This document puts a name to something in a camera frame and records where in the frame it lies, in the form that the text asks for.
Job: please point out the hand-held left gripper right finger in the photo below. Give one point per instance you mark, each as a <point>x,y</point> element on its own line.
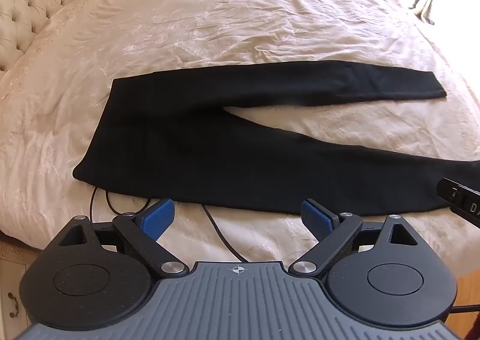
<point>315,218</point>

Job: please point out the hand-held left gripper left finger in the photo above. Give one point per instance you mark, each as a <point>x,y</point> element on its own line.
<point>157,218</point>

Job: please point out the black pants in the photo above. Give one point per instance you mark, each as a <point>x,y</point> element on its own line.
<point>180,137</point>

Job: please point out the cream embroidered bedspread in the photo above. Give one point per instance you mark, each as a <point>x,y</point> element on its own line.
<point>225,17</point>

